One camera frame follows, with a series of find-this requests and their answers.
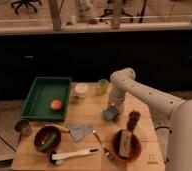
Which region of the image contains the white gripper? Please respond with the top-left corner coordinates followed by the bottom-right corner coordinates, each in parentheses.
top-left (108, 86), bottom-right (125, 115)

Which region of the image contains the blue sponge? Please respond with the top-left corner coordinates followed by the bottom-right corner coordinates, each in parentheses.
top-left (102, 105), bottom-right (119, 121)

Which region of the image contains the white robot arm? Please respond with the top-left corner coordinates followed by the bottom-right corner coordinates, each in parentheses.
top-left (108, 68), bottom-right (192, 171)

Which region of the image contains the green translucent cup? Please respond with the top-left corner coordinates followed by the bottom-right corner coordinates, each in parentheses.
top-left (98, 79), bottom-right (109, 94)

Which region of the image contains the white brown block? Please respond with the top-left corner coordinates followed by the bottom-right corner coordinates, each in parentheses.
top-left (118, 130), bottom-right (132, 158)

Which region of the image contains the metal fork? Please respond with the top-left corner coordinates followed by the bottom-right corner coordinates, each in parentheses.
top-left (93, 130), bottom-right (114, 161)

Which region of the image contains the white cup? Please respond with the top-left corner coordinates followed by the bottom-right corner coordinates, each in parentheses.
top-left (74, 83), bottom-right (89, 99)

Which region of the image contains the grey blue cloth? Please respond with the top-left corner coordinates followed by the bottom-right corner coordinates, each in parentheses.
top-left (67, 124), bottom-right (93, 142)

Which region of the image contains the yellow banana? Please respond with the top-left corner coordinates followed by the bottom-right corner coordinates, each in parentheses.
top-left (48, 124), bottom-right (70, 133)

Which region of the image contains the orange peach fruit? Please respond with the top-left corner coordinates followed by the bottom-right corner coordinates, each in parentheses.
top-left (50, 99), bottom-right (63, 111)

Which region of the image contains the green cucumber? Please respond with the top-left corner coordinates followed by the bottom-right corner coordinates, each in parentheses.
top-left (38, 133), bottom-right (57, 152)

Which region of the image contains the green plastic tray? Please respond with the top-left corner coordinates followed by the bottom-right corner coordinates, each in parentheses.
top-left (21, 77), bottom-right (72, 122)

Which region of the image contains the dark red bowl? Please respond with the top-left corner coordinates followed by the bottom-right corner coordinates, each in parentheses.
top-left (34, 126), bottom-right (61, 153)

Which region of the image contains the black office chair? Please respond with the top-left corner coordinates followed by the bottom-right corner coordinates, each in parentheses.
top-left (11, 0), bottom-right (42, 14)

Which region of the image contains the black cable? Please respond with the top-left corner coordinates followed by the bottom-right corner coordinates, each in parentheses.
top-left (154, 125), bottom-right (172, 132)

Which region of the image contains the white handled brush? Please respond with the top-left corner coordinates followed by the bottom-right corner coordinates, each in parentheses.
top-left (49, 148), bottom-right (98, 165)

